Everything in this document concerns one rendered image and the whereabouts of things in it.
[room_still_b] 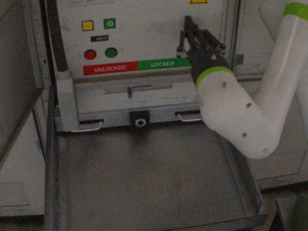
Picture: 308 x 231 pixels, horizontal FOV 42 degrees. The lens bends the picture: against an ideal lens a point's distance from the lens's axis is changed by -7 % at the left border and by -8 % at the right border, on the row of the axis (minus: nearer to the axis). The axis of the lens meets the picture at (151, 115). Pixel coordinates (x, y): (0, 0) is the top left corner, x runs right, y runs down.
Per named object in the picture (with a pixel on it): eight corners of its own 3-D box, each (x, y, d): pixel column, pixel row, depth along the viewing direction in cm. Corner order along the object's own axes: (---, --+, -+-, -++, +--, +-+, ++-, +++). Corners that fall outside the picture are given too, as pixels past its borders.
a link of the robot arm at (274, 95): (272, 15, 102) (307, 14, 93) (293, 42, 109) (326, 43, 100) (216, 141, 95) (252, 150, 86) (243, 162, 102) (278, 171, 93)
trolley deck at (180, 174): (263, 224, 116) (268, 213, 112) (49, 251, 110) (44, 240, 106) (210, 83, 166) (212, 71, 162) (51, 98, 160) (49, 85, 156)
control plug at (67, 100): (79, 130, 123) (73, 82, 111) (63, 132, 122) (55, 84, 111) (79, 113, 128) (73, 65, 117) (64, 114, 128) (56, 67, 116)
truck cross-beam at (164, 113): (220, 116, 141) (222, 102, 137) (56, 132, 135) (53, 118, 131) (216, 106, 144) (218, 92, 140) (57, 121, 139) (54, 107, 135)
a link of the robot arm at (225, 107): (239, 95, 79) (195, 129, 83) (271, 126, 86) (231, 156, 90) (219, 54, 89) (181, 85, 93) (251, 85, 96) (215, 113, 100)
